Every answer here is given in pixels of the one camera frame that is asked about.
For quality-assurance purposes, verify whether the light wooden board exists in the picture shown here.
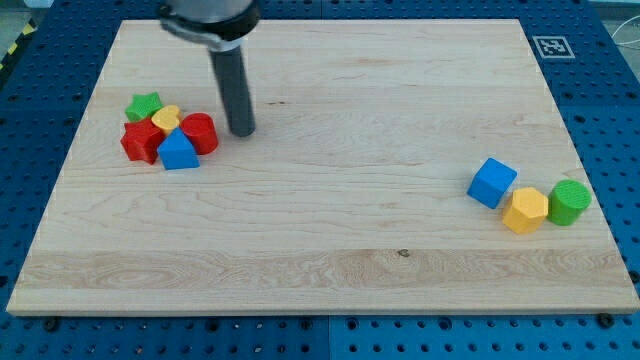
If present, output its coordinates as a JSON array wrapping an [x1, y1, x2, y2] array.
[[7, 19, 639, 317]]

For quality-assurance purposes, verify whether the red cylinder block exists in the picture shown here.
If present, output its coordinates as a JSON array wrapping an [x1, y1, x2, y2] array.
[[180, 113, 219, 155]]

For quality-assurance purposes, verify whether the blue triangular prism block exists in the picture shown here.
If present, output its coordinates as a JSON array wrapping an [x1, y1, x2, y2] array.
[[157, 128, 200, 170]]

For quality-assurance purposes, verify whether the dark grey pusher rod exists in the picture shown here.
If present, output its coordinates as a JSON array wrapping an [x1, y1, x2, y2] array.
[[209, 46, 256, 138]]

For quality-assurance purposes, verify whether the yellow heart block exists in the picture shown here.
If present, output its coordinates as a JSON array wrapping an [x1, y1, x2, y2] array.
[[151, 105, 183, 136]]

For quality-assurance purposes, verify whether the blue cube block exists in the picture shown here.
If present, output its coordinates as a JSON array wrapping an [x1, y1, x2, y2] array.
[[467, 158, 518, 209]]

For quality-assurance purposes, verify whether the red star block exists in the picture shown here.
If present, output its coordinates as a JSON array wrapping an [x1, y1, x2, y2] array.
[[120, 117, 166, 165]]

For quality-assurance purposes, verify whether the green star block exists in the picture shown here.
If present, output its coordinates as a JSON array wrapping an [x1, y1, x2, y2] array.
[[125, 92, 163, 122]]

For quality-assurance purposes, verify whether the yellow hexagon block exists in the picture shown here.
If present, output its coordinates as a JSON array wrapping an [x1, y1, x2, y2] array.
[[502, 187, 549, 234]]

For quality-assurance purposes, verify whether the green cylinder block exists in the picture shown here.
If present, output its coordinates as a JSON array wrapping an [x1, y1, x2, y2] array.
[[547, 179, 592, 226]]

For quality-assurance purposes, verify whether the white fiducial marker tag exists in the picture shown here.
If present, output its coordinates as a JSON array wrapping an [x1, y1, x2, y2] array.
[[532, 36, 575, 60]]

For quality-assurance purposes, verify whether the black yellow hazard tape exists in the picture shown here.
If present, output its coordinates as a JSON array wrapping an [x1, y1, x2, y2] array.
[[1, 18, 38, 72]]

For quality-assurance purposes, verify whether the white cable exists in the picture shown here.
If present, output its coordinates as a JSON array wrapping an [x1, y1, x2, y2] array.
[[609, 13, 640, 52]]

